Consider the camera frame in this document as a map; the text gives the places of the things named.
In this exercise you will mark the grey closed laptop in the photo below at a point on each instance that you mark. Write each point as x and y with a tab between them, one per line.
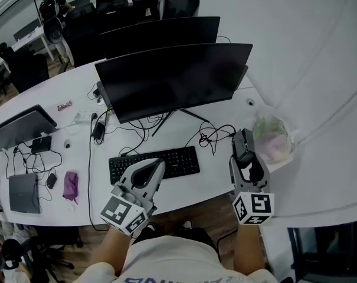
23	193

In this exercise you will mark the person's left forearm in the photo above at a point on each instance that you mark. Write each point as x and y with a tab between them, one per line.
116	249

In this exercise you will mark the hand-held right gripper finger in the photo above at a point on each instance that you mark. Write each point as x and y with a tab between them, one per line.
233	169
263	174

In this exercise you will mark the person's right shoe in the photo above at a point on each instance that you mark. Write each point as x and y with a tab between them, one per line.
187	225

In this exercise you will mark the white power strip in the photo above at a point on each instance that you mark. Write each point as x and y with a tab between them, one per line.
83	114

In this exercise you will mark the grey monitor on left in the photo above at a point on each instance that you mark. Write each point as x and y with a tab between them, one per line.
19	128

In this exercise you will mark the person's white shirt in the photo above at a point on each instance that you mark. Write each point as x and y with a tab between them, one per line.
178	261

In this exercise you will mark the grey and black mouse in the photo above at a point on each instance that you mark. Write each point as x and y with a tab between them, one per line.
242	144

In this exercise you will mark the black office chair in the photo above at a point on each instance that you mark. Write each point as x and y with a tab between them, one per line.
146	1
83	37
111	4
2	66
29	72
54	246

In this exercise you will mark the small black box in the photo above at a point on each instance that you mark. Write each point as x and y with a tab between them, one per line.
42	144

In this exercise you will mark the person's left shoe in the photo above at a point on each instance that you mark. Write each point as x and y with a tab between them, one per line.
148	228

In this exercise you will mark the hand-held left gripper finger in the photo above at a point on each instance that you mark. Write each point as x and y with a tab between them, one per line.
157	186
134	169

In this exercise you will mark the person's black shorts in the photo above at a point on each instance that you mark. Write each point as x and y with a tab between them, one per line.
196	234

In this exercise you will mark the clear plastic bag with food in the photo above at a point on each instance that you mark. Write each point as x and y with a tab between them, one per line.
272	140

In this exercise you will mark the small black mouse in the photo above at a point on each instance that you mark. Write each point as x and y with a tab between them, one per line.
51	180

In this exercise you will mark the purple cloth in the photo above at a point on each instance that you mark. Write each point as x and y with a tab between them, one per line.
70	184

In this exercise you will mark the grey round chair back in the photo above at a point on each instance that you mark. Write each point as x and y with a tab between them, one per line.
53	31

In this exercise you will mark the person's shoe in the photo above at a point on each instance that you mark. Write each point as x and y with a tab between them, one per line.
187	225
148	228

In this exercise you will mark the person's right forearm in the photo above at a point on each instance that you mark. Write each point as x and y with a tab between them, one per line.
249	249

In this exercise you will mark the dark glass window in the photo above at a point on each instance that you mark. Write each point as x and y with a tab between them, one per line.
328	252

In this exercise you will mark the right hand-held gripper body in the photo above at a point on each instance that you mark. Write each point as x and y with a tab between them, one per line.
255	206

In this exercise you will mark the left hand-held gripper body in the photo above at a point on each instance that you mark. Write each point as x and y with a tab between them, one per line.
122	215

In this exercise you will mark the black mesh chair with headrest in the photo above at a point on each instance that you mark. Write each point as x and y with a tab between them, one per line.
181	3

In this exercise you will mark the black power adapter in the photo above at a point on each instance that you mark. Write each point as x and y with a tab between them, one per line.
98	130

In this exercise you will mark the black curved monitor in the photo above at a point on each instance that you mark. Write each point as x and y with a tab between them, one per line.
172	81

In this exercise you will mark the black keyboard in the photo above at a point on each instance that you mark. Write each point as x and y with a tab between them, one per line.
178	161

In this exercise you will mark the pink snack packet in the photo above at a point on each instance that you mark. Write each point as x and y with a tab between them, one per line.
64	105

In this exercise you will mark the black flat monitor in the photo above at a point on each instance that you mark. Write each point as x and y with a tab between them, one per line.
157	32

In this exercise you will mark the black plug adapter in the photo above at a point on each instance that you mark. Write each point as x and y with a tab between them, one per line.
96	92

